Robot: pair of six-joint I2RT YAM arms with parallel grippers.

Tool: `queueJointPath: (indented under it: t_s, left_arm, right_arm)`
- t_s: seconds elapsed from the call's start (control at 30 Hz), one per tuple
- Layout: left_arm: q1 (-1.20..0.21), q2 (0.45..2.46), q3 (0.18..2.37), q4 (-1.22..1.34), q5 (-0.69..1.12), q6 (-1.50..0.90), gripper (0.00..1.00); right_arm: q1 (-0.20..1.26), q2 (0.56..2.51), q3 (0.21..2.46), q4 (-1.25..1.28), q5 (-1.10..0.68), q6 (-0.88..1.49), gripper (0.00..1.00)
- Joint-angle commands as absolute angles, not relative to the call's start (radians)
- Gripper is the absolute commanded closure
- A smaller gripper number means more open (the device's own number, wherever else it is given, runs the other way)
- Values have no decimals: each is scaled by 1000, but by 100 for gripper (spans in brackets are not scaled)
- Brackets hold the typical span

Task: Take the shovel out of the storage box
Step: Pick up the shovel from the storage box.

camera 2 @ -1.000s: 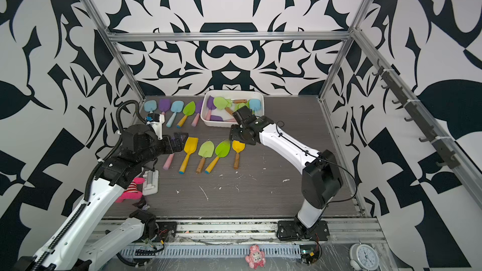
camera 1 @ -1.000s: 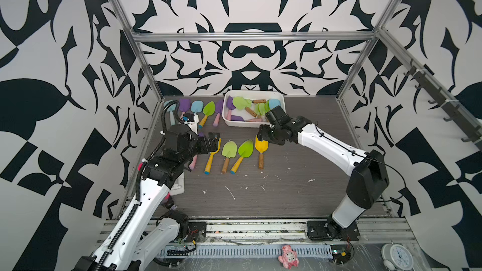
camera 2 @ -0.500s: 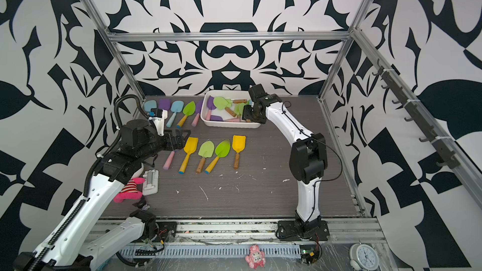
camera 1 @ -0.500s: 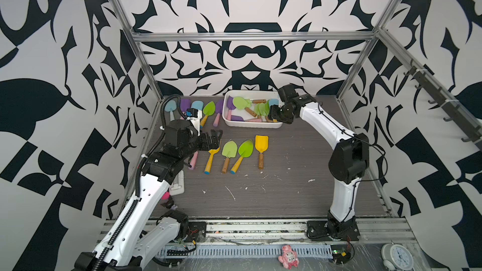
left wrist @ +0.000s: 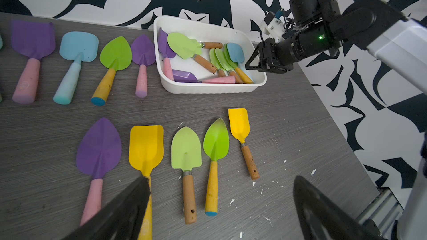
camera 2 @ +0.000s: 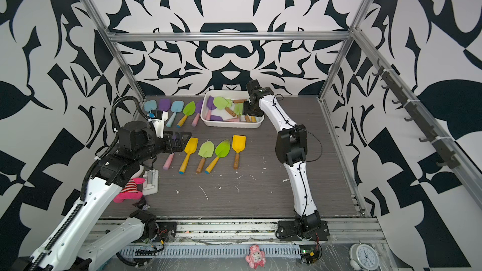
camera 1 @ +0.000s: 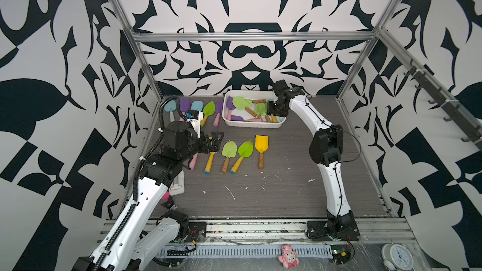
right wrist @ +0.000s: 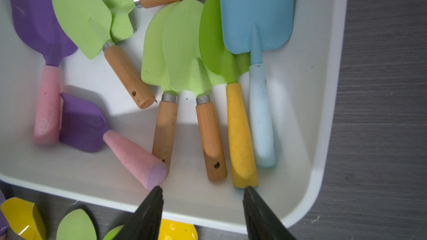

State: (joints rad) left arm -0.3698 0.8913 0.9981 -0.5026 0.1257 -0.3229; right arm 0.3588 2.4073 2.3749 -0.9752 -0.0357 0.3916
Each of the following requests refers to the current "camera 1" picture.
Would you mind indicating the green pointed shovel yellow handle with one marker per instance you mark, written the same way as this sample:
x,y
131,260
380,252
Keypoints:
x,y
245,151

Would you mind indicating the white brush block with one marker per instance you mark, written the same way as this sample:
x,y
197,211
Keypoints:
x,y
178,185

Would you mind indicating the blue toy shovel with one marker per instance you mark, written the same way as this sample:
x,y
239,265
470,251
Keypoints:
x,y
197,105

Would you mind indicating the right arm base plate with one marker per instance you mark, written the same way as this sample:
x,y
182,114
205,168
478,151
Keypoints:
x,y
329,231

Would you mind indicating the small green circuit board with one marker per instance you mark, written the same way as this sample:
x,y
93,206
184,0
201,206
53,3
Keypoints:
x,y
342,256

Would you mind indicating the yellow shovel wooden handle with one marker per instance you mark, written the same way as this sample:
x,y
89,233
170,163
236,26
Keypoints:
x,y
261,145

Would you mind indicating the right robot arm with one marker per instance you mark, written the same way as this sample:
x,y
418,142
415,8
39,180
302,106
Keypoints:
x,y
325,150

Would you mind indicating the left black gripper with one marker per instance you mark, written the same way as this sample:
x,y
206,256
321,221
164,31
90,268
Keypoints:
x,y
214,145

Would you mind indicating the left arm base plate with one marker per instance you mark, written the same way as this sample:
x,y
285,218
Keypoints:
x,y
193,231

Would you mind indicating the white slotted cable duct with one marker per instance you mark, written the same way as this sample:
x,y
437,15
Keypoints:
x,y
246,251

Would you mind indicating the pink bear toy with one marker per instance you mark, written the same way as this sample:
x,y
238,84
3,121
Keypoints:
x,y
288,257

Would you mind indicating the white alarm clock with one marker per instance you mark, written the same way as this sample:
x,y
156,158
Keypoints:
x,y
397,257

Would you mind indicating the purple shovel lying in box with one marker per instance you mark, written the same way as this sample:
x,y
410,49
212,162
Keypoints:
x,y
237,118

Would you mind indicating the white plastic storage box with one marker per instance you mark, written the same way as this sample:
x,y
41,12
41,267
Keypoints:
x,y
256,96

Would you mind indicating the purple shovel in box left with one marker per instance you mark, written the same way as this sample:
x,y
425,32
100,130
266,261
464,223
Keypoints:
x,y
230,107

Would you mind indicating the purple pointed shovel pink handle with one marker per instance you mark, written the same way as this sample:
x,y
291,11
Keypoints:
x,y
193,162

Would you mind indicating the yellow toy shovel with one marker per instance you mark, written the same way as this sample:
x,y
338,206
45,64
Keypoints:
x,y
209,164

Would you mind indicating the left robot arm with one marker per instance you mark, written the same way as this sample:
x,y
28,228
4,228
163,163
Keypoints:
x,y
124,248

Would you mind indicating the green shovel brown wooden handle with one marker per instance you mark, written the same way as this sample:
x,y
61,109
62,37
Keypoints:
x,y
261,111

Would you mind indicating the purple square shovel pink handle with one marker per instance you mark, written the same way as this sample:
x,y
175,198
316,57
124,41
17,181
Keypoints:
x,y
184,106

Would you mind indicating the black wall hook rack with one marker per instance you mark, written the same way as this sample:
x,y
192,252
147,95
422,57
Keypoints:
x,y
455,111

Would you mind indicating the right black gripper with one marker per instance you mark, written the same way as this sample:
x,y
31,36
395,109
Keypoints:
x,y
270,110

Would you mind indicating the teal square shovel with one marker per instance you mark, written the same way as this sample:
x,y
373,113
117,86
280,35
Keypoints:
x,y
170,108

